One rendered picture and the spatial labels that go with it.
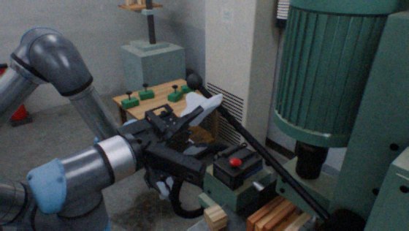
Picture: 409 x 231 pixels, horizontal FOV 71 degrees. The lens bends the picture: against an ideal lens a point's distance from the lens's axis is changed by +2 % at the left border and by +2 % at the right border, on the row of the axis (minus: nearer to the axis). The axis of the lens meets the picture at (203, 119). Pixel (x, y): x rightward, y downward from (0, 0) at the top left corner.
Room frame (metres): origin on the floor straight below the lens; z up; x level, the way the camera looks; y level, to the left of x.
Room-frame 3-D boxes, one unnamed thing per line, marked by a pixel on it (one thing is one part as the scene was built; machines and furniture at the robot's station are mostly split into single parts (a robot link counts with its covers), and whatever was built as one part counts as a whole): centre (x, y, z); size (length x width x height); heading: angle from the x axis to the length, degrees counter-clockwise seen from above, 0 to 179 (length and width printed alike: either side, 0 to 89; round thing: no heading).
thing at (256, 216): (0.51, -0.17, 0.93); 0.17 x 0.02 x 0.05; 130
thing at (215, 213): (0.49, -0.03, 0.92); 0.04 x 0.04 x 0.04; 31
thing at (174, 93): (1.98, 0.28, 0.32); 0.66 x 0.57 x 0.64; 129
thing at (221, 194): (0.63, -0.09, 0.92); 0.15 x 0.13 x 0.09; 130
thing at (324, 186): (0.47, -0.24, 1.03); 0.14 x 0.07 x 0.09; 40
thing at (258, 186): (0.56, -0.15, 0.95); 0.09 x 0.07 x 0.09; 130
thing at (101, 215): (0.36, 0.23, 1.07); 0.11 x 0.08 x 0.11; 74
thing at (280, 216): (0.50, -0.21, 0.93); 0.20 x 0.02 x 0.06; 130
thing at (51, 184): (0.35, 0.21, 1.17); 0.11 x 0.08 x 0.09; 130
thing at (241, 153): (0.62, -0.09, 0.99); 0.13 x 0.11 x 0.06; 130
